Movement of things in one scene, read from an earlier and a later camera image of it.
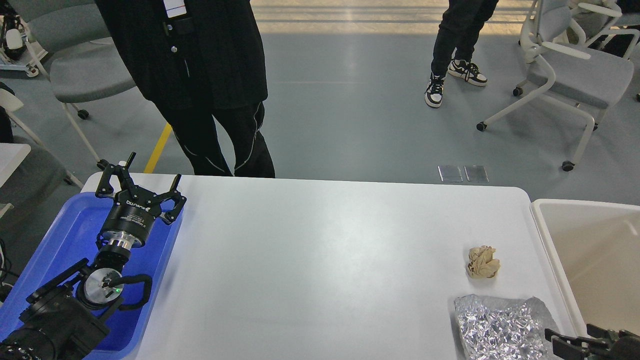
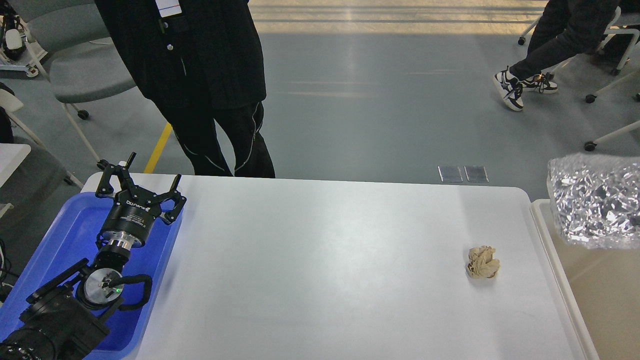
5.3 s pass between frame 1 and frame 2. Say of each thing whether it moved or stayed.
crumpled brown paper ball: stayed
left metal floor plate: stayed
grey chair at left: stayed
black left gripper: stayed
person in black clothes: stayed
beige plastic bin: stayed
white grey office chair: moved
